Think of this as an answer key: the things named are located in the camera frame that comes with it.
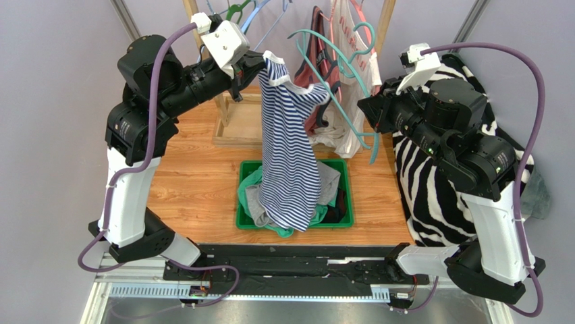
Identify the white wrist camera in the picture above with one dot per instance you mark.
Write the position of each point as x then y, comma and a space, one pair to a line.
420, 67
225, 41

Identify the maroon tank top dark trim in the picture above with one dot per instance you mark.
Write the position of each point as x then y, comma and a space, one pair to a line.
323, 67

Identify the light blue plastic hanger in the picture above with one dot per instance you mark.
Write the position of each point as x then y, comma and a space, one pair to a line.
265, 24

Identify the wooden clothes rack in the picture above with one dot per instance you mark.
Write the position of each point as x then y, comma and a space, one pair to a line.
239, 123

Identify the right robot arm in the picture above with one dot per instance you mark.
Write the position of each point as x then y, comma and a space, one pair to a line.
446, 127

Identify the navy tank top maroon trim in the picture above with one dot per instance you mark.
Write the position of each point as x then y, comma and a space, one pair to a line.
337, 209

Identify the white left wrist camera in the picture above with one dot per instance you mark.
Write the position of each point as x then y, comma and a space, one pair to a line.
225, 41

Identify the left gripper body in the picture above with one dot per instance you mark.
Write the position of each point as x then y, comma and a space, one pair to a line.
237, 71

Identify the zebra print blanket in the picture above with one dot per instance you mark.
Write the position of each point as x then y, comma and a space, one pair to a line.
435, 212

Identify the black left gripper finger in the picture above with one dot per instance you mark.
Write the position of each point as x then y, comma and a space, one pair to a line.
250, 72
253, 58

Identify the pink plastic hanger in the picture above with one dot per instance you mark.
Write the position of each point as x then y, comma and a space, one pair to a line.
357, 5

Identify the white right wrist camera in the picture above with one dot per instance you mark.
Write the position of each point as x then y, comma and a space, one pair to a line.
420, 67

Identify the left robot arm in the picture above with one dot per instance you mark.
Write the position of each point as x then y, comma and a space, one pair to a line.
137, 138

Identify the green plastic tray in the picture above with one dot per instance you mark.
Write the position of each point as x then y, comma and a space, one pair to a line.
247, 168

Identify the grey tank top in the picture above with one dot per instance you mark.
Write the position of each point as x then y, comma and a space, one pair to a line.
329, 181

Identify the green plastic hanger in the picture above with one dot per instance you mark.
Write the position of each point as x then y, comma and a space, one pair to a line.
235, 12

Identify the blue white striped tank top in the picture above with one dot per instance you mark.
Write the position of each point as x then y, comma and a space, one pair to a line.
291, 184

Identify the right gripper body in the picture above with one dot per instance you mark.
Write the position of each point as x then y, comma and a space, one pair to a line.
374, 111

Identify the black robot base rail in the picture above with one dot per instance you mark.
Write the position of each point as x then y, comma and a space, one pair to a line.
279, 273

